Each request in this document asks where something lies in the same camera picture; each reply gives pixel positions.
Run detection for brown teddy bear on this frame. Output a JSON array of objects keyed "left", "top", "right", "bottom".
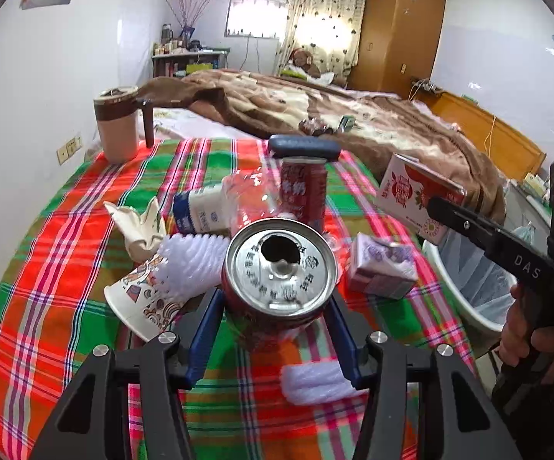
[{"left": 290, "top": 48, "right": 322, "bottom": 78}]

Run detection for cluttered desk shelf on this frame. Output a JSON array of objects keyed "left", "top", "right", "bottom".
[{"left": 151, "top": 24, "right": 230, "bottom": 78}]

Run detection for clear plastic bottle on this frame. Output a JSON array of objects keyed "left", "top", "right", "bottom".
[{"left": 222, "top": 167, "right": 295, "bottom": 237}]

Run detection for wooden bed headboard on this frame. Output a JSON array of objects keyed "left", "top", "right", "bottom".
[{"left": 414, "top": 89, "right": 546, "bottom": 181}]

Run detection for dark blue glasses case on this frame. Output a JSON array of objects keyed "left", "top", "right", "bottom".
[{"left": 268, "top": 135, "right": 341, "bottom": 162}]

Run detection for white floral bed sheet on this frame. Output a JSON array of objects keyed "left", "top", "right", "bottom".
[{"left": 153, "top": 108, "right": 255, "bottom": 140}]

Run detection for small green packet on blanket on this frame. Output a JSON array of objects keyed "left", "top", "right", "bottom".
[{"left": 338, "top": 115, "right": 356, "bottom": 133}]

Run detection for red white milk carton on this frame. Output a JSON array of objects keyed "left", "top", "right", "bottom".
[{"left": 376, "top": 154, "right": 467, "bottom": 245}]

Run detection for heart patterned curtain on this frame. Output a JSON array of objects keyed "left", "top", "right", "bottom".
[{"left": 277, "top": 0, "right": 366, "bottom": 80}]

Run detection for beige brown travel mug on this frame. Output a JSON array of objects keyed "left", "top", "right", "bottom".
[{"left": 94, "top": 86, "right": 155, "bottom": 164}]

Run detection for patterned paper cup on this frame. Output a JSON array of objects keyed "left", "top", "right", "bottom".
[{"left": 103, "top": 255, "right": 185, "bottom": 342}]

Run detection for white trash bin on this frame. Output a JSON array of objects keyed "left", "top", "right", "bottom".
[{"left": 423, "top": 230, "right": 516, "bottom": 337}]

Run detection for white paper tissue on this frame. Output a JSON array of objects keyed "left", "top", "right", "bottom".
[{"left": 103, "top": 196, "right": 167, "bottom": 264}]

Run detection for white foam net piece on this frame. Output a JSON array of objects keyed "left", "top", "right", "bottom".
[{"left": 280, "top": 360, "right": 366, "bottom": 406}]

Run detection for red soda can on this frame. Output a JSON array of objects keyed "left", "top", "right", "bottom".
[{"left": 222, "top": 217, "right": 338, "bottom": 344}]

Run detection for small dark item on blanket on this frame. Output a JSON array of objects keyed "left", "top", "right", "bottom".
[{"left": 299, "top": 117, "right": 334, "bottom": 137}]

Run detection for wall power socket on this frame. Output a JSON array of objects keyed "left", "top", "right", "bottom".
[{"left": 56, "top": 135, "right": 82, "bottom": 165}]

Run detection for purple small drink carton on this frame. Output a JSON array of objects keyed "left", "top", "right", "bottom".
[{"left": 348, "top": 233, "right": 419, "bottom": 300}]

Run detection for wooden wardrobe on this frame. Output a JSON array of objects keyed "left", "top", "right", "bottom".
[{"left": 348, "top": 0, "right": 447, "bottom": 98}]

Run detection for dried branches in vase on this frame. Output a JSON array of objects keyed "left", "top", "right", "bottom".
[{"left": 166, "top": 0, "right": 211, "bottom": 38}]

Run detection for tall red drink can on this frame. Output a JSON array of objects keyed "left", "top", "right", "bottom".
[{"left": 280, "top": 157, "right": 327, "bottom": 234}]

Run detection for brown fleece blanket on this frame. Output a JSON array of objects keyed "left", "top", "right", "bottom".
[{"left": 140, "top": 70, "right": 506, "bottom": 223}]

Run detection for blue white milk carton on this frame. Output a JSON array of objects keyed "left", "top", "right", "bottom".
[{"left": 172, "top": 184, "right": 229, "bottom": 236}]

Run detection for person's right hand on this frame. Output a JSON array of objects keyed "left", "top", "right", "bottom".
[{"left": 499, "top": 284, "right": 554, "bottom": 385}]

